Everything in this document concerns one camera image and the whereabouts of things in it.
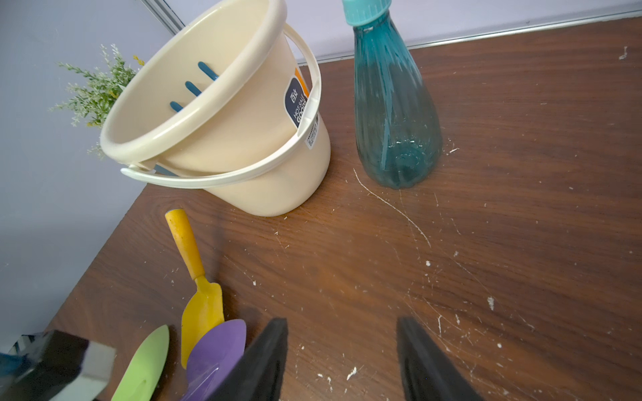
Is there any teal spray bottle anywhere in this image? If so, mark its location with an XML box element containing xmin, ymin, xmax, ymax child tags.
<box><xmin>343</xmin><ymin>0</ymin><xmax>442</xmax><ymax>189</ymax></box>

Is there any cream plastic bucket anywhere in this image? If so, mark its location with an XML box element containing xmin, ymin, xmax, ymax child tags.
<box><xmin>100</xmin><ymin>1</ymin><xmax>331</xmax><ymax>217</ymax></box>

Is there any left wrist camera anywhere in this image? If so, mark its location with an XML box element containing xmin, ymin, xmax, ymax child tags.
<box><xmin>1</xmin><ymin>330</ymin><xmax>116</xmax><ymax>400</ymax></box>

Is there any potted green plant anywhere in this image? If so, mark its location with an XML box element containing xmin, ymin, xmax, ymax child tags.
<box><xmin>48</xmin><ymin>43</ymin><xmax>145</xmax><ymax>130</ymax></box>

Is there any blue fork yellow handle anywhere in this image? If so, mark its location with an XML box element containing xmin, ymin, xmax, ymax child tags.
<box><xmin>170</xmin><ymin>61</ymin><xmax>219</xmax><ymax>113</ymax></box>

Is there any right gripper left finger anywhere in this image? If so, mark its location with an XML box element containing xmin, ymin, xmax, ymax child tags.
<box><xmin>207</xmin><ymin>317</ymin><xmax>289</xmax><ymax>401</ymax></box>

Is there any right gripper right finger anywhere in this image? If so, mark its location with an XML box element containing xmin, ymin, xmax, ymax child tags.
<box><xmin>396</xmin><ymin>317</ymin><xmax>483</xmax><ymax>401</ymax></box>

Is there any yellow plastic scoop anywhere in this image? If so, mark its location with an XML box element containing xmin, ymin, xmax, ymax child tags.
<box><xmin>165</xmin><ymin>209</ymin><xmax>224</xmax><ymax>369</ymax></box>

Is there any purple trowel pink handle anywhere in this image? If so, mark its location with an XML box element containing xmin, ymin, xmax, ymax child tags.
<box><xmin>182</xmin><ymin>319</ymin><xmax>247</xmax><ymax>400</ymax></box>

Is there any green trowel wooden handle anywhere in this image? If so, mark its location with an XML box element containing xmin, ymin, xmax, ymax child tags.
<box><xmin>111</xmin><ymin>325</ymin><xmax>170</xmax><ymax>400</ymax></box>

